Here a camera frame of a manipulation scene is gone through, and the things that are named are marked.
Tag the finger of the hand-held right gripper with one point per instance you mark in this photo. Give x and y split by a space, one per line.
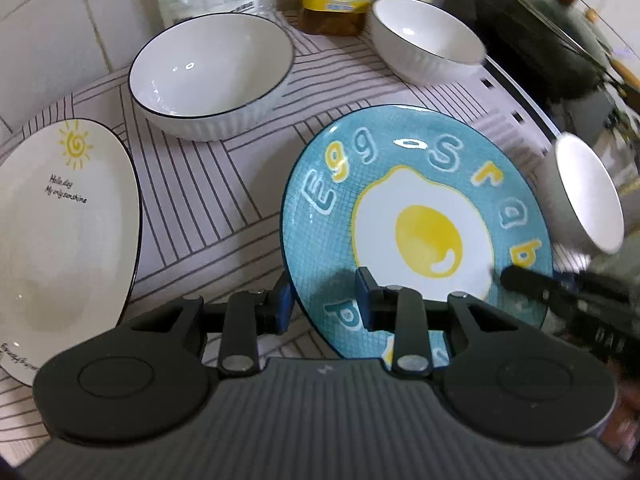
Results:
525 280

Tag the large white ribbed bowl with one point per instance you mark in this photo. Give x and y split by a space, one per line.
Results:
210 60

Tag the striped table mat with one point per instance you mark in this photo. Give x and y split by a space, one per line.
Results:
225 185

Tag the white oval sun plate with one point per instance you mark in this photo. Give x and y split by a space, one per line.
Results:
50 240

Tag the blue fried egg plate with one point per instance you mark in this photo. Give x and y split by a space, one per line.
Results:
425 160

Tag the black cooking pot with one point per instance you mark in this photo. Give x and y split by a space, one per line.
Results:
500 35

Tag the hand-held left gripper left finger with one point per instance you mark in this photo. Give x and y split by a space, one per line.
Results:
282 306

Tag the glass pot lid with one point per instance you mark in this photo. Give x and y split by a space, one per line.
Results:
560 15

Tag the small white ribbed bowl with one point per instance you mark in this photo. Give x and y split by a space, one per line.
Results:
585 190
425 25

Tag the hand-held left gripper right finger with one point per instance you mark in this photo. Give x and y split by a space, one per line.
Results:
364 300

